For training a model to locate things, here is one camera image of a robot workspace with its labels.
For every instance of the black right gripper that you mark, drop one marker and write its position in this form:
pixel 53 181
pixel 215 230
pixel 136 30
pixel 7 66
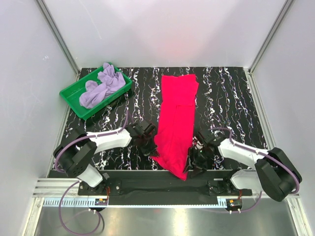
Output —
pixel 200 167

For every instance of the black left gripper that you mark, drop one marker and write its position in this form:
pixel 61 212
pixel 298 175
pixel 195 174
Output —
pixel 151 151

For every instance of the red t shirt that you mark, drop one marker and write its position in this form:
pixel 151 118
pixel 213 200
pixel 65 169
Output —
pixel 176 123

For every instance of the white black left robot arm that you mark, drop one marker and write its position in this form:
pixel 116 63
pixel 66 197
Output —
pixel 74 155

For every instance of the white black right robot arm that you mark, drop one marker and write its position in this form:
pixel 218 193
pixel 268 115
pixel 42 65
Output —
pixel 269 171

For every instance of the right orange connector box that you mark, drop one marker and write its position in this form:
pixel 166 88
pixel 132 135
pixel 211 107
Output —
pixel 234 205

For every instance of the lavender t shirt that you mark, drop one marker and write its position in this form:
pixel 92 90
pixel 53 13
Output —
pixel 111 82

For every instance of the left small circuit board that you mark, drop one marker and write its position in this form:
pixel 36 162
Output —
pixel 101 202

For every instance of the green plastic bin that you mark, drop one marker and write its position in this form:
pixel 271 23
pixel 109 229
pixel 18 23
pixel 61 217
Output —
pixel 72 93

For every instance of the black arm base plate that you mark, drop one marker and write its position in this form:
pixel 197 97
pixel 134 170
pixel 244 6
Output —
pixel 156 179

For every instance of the aluminium frame profile left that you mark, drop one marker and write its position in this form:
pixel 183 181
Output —
pixel 56 33

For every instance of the aluminium frame profile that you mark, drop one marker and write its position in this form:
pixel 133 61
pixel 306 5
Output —
pixel 272 32
pixel 56 33

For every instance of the grey slotted cable duct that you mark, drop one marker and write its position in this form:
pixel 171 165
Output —
pixel 115 202

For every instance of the aluminium front rail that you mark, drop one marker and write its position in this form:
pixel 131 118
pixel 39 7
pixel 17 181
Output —
pixel 57 186

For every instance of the aluminium frame profile right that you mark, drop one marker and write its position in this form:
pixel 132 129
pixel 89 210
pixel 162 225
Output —
pixel 272 32

